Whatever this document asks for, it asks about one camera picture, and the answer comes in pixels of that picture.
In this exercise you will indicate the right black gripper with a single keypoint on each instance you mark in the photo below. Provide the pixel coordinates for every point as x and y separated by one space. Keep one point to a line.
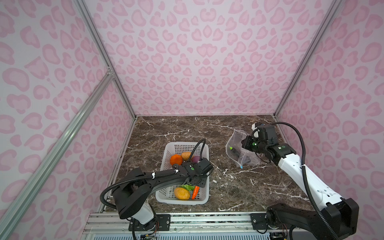
246 145

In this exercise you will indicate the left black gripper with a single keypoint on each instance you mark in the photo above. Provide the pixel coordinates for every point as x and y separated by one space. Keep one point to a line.
203 183

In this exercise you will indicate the orange carrot toy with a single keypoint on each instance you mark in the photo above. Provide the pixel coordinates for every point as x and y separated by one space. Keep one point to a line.
195 192

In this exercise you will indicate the white perforated plastic basket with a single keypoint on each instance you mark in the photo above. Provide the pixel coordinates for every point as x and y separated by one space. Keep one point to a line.
167 194

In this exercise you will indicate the clear zip top bag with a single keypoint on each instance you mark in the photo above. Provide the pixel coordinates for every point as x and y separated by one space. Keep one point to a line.
236 142

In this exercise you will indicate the purple onion toy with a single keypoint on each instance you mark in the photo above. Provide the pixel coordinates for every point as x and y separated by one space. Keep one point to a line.
195 159

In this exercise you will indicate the dark eggplant toy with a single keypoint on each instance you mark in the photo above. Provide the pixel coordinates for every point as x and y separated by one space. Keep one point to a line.
241 157

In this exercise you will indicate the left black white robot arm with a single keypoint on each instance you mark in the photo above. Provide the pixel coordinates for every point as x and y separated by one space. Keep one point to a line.
130 194

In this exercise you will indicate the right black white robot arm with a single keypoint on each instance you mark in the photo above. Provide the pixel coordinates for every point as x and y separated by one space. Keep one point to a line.
332 218

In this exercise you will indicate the green lettuce toy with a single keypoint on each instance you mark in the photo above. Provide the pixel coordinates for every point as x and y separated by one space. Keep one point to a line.
188 188

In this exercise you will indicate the small orange fruit toy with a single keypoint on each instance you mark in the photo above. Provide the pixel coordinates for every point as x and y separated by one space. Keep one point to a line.
186 156

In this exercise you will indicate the yellow potato toy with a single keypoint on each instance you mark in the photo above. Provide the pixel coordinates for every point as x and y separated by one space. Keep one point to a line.
182 194

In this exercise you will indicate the orange tomato toy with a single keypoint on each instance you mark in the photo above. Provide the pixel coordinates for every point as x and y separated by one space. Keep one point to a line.
176 160

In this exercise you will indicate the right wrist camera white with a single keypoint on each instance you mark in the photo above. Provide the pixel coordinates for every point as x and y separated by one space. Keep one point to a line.
255 133

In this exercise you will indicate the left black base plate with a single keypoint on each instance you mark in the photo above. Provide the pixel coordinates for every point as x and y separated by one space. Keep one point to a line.
160 223

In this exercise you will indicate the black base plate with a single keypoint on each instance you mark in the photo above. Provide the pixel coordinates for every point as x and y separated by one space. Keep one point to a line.
262 223
160 223

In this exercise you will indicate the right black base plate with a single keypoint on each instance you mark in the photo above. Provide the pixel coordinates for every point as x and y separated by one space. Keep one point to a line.
262 223

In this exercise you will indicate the aluminium front rail frame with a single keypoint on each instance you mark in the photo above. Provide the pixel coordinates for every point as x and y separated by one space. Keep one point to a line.
185 226

